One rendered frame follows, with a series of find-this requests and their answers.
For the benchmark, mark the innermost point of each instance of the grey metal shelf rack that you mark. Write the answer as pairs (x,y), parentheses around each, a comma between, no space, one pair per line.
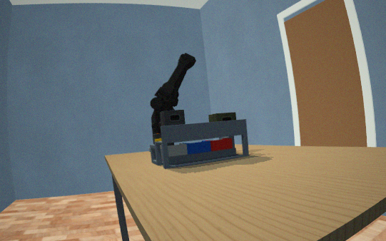
(199,131)

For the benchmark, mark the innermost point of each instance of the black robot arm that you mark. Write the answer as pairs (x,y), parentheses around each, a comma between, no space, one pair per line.
(169,90)

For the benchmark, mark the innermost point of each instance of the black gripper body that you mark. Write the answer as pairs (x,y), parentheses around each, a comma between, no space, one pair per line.
(157,123)

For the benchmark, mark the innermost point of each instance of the olive green case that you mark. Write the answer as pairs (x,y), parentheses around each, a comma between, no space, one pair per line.
(222,117)

